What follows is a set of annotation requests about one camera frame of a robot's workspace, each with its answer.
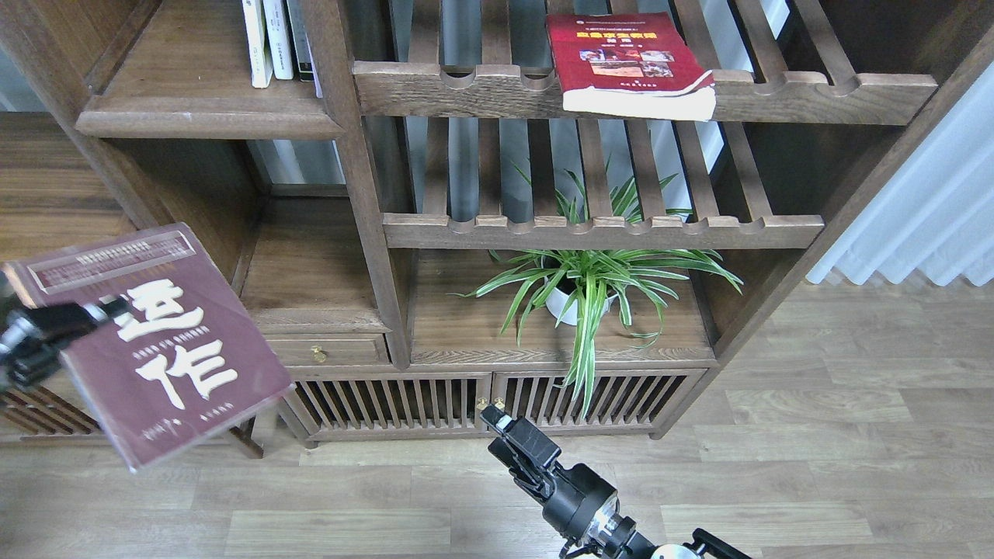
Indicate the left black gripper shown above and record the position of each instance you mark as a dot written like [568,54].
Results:
[31,344]

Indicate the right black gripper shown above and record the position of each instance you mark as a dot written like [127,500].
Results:
[578,503]

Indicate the dark maroon book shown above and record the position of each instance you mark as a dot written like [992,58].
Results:
[184,362]

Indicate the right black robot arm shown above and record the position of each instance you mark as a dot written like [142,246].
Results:
[634,545]

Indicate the wooden side furniture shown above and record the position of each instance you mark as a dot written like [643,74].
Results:
[50,199]

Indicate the dark wooden bookshelf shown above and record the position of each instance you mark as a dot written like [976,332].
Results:
[349,221]

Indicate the brass drawer knob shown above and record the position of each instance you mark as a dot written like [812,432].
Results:
[319,355]

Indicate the pale purple upright book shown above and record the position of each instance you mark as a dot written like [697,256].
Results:
[314,74]

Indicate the white spine upright book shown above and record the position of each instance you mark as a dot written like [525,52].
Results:
[280,43]

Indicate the red cover book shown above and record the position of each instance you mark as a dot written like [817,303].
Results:
[631,65]

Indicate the dark spine upright book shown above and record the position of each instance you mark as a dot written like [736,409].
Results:
[299,34]

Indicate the white curtain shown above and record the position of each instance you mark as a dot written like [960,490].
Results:
[934,219]

